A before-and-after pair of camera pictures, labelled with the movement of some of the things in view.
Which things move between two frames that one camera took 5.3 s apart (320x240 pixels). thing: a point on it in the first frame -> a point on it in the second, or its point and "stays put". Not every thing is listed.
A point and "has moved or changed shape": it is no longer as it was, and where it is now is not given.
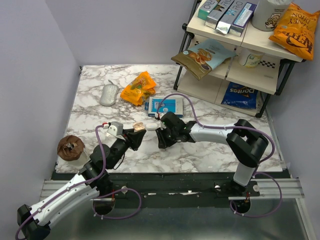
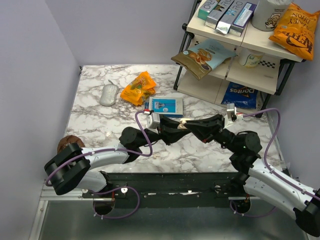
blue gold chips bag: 200,59 stays put
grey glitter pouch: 108,94 stays put
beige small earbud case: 138,126 has moved or changed shape
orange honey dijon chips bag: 296,29 stays put
